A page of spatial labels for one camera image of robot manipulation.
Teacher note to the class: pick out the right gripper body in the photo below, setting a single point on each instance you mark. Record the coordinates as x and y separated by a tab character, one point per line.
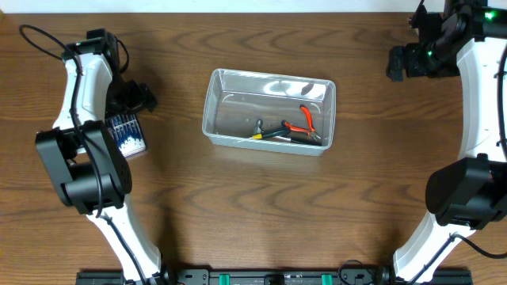
426	60

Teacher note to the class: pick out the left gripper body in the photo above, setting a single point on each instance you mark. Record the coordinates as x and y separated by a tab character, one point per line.
121	98

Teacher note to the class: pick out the blue precision screwdriver set case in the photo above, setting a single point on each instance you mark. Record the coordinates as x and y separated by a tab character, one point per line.
127	134

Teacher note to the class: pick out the red handled cutting pliers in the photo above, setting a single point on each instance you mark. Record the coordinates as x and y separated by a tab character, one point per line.
308	129

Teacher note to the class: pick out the black handled hammer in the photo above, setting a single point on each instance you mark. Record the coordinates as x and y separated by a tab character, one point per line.
288	139

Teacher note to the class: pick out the black yellow screwdriver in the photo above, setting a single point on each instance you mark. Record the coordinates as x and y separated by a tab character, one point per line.
260	134

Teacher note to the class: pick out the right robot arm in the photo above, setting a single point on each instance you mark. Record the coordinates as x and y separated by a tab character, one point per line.
468	41

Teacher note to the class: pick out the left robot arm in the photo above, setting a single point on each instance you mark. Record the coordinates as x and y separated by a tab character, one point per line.
85	164

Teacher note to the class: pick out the clear plastic container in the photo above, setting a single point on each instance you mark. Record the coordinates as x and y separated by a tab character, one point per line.
236	99

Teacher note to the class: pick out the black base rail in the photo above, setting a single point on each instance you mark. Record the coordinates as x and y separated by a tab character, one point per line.
353	274

